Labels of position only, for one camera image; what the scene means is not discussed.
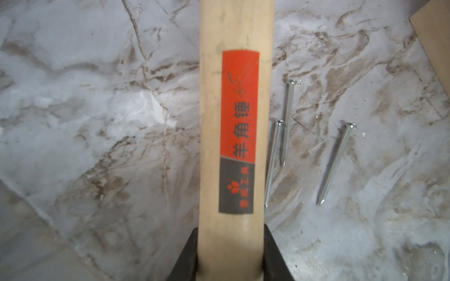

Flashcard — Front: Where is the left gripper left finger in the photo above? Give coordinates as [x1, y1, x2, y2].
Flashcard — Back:
[166, 228, 198, 281]

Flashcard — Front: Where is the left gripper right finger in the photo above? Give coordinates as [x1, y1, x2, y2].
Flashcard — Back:
[263, 224, 294, 281]

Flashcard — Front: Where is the steel nail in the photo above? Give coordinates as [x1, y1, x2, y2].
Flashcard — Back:
[316, 122, 357, 207]
[264, 120, 284, 211]
[281, 80, 298, 167]

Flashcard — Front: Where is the wooden handle claw hammer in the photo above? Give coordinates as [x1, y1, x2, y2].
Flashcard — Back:
[196, 1, 275, 281]

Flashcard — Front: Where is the wooden block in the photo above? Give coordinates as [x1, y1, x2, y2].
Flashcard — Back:
[410, 0, 450, 94]

